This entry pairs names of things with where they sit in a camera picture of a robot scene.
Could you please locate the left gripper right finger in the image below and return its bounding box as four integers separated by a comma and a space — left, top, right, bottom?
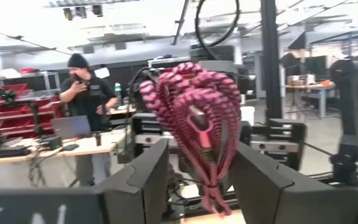
228, 141, 338, 224

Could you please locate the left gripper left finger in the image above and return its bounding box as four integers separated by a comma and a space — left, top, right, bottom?
97, 138, 170, 224

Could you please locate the pink braided USB cable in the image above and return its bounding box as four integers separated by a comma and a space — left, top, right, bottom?
138, 61, 242, 218

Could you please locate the wooden top desk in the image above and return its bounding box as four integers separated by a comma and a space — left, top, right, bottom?
283, 81, 336, 119
0, 124, 138, 187

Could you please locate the black smartphone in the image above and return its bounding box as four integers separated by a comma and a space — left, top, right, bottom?
59, 143, 80, 152

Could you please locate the grey laptop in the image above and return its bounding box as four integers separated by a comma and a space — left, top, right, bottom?
50, 114, 93, 140

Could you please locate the green water bottle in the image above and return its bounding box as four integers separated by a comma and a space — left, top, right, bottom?
113, 82, 123, 106

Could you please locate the black box device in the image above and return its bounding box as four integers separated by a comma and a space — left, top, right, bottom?
39, 135, 63, 151

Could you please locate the person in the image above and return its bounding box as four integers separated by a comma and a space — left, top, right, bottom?
58, 53, 119, 187

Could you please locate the black flat device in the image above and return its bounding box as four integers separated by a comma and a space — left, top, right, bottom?
0, 145, 31, 159

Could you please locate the red bin storage shelf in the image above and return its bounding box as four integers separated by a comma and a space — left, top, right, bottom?
0, 70, 62, 139

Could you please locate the black ceiling spotlight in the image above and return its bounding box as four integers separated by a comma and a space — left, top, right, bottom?
62, 7, 74, 21
91, 4, 104, 17
75, 6, 88, 19

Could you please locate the black vertical frame post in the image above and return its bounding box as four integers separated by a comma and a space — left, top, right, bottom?
260, 0, 283, 121

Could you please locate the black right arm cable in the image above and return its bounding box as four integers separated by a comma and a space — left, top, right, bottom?
194, 0, 241, 60

